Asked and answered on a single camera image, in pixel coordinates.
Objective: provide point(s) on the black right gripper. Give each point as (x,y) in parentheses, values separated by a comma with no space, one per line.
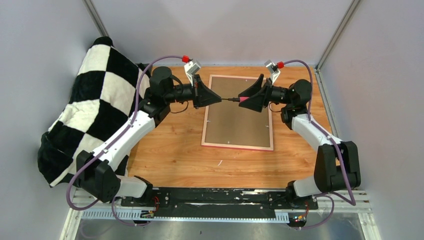
(256,102)

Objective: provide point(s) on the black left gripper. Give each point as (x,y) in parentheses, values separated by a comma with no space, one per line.
(201,96)

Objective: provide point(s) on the pink handled screwdriver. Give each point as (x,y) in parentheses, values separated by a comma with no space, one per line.
(236,99)

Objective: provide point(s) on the pink picture frame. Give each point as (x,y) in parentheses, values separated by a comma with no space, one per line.
(204,132)

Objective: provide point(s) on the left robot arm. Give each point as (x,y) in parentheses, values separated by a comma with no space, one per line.
(97,169)

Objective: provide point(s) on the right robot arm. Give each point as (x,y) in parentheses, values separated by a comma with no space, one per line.
(337,161)

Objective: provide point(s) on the black white checkered pillow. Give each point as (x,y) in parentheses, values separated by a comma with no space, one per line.
(103,96)

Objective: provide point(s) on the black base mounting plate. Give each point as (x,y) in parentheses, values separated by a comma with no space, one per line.
(221,203)

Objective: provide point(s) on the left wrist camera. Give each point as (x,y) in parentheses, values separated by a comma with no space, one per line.
(191,68)

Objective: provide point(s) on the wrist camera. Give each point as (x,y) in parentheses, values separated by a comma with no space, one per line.
(191,68)
(274,69)

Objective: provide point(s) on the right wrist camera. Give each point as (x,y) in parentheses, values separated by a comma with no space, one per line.
(274,69)

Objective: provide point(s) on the brown frame backing board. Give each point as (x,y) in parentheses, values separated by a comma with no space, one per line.
(236,129)

